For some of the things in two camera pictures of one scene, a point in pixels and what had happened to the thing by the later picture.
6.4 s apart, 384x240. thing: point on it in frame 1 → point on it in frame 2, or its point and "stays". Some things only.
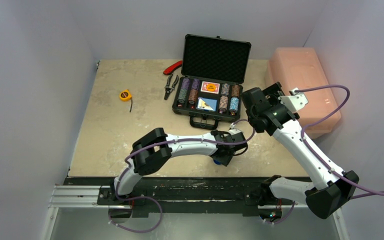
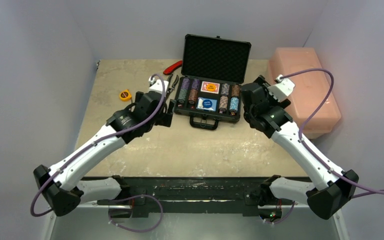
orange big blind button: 211,87 stays
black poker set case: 214,71 stays
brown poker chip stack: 235,90 stays
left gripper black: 224,160 → 164,117
